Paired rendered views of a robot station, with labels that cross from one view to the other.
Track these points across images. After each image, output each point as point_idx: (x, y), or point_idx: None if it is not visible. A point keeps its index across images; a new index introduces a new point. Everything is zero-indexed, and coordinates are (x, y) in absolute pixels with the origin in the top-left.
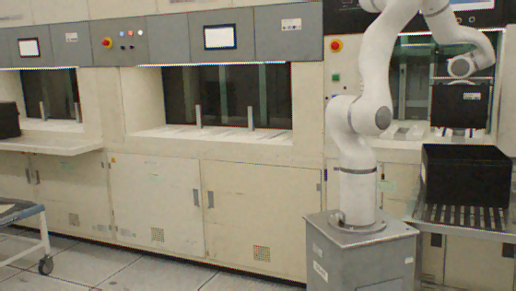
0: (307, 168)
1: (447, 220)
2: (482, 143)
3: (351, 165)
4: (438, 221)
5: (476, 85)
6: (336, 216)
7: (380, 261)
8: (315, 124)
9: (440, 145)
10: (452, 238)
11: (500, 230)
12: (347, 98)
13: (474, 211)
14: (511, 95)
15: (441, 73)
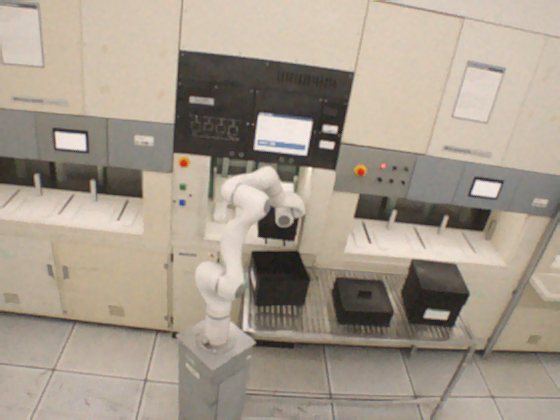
0: (156, 252)
1: (270, 326)
2: None
3: (216, 315)
4: (265, 328)
5: None
6: (203, 341)
7: (232, 365)
8: (163, 221)
9: (264, 251)
10: None
11: (300, 332)
12: (213, 272)
13: (285, 311)
14: (312, 216)
15: None
